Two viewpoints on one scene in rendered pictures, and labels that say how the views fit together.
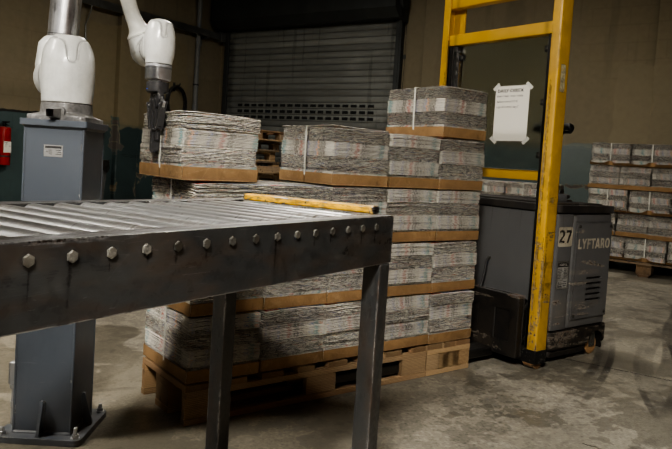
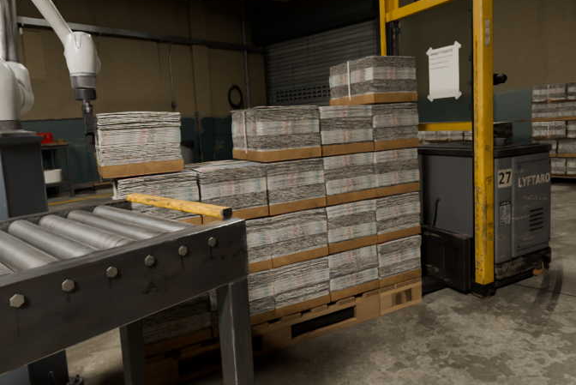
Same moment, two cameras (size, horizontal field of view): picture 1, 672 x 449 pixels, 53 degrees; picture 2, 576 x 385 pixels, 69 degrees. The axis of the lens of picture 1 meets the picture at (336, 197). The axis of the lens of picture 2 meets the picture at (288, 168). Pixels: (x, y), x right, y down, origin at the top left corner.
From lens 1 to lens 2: 0.97 m
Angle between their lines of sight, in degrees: 11
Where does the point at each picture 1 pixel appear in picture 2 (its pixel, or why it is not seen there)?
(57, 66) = not seen: outside the picture
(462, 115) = (392, 81)
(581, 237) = (520, 176)
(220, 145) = (140, 141)
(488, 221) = (434, 168)
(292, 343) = not seen: hidden behind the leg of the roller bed
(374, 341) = (236, 373)
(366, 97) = not seen: hidden behind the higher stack
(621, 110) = (555, 57)
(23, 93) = (135, 104)
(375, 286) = (228, 309)
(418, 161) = (351, 129)
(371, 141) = (300, 117)
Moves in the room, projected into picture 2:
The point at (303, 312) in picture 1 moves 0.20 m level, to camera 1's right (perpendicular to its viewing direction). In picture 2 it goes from (250, 279) to (297, 279)
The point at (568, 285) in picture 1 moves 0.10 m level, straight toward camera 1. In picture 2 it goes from (512, 219) to (511, 224)
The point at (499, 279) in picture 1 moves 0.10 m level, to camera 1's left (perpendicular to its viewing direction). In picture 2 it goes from (448, 218) to (431, 218)
